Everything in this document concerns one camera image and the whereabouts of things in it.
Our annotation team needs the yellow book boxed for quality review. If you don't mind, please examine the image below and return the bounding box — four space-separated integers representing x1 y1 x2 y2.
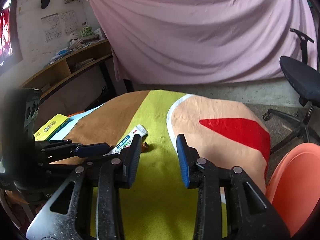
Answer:
34 114 69 141

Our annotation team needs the orange plastic bucket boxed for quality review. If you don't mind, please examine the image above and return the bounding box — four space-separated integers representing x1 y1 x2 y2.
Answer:
266 143 319 238

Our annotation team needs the colourful patchwork table mat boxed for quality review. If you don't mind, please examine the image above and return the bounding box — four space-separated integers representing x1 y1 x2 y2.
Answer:
4 89 272 239

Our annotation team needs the pile of papers on shelf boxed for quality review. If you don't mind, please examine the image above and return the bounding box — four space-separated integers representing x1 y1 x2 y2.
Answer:
48 23 106 64

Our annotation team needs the black office chair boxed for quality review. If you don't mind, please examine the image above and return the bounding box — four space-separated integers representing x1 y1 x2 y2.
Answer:
263 28 319 154

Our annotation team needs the pink hanging sheet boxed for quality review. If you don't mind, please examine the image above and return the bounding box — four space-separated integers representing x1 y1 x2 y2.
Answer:
88 0 316 85

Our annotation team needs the wooden wall shelf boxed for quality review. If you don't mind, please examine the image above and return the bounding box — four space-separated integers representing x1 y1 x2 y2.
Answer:
21 40 112 102

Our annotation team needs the black oval wall object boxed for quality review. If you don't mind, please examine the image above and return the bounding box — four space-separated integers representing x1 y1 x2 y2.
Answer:
41 0 50 9

